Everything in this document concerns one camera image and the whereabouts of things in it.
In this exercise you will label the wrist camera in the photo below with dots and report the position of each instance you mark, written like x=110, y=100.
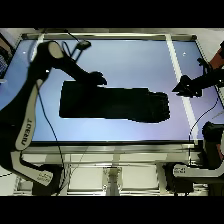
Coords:
x=204, y=64
x=81, y=46

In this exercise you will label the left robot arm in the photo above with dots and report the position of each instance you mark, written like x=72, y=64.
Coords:
x=23, y=110

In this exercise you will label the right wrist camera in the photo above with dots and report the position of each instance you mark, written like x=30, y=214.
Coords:
x=204, y=64

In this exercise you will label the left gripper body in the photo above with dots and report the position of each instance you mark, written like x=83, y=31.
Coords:
x=96, y=78

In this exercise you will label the silver frame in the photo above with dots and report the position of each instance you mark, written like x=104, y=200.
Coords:
x=113, y=166

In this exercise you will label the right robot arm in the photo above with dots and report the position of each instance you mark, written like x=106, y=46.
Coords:
x=213, y=140

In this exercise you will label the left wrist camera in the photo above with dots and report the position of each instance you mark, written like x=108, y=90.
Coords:
x=81, y=46

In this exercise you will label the black pants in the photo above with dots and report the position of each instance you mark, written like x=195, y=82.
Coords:
x=113, y=103

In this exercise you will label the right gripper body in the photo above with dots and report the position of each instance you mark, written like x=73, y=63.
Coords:
x=186, y=86

